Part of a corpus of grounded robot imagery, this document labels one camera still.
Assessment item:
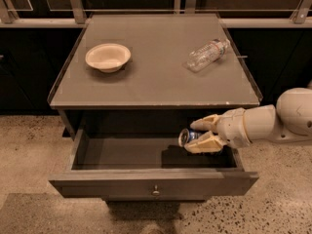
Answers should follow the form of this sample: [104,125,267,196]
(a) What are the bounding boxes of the white paper bowl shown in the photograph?
[85,43,132,73]

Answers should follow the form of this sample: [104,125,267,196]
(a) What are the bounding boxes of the metal railing frame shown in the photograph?
[0,0,312,28]

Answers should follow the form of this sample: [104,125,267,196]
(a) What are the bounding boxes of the clear plastic water bottle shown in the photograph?
[184,39,230,72]

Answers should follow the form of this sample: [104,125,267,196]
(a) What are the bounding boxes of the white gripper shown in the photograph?
[183,108,251,154]

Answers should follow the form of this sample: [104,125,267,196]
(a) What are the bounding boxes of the blue pepsi can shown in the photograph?
[178,128,203,147]

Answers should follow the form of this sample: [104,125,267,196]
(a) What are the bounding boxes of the open grey top drawer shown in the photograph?
[49,129,258,201]

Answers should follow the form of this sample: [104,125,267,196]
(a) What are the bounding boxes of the grey cabinet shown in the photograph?
[48,14,262,130]

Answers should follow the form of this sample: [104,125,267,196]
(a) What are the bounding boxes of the metal drawer knob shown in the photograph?
[151,185,160,197]

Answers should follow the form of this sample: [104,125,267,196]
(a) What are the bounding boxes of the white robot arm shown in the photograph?
[178,88,312,154]

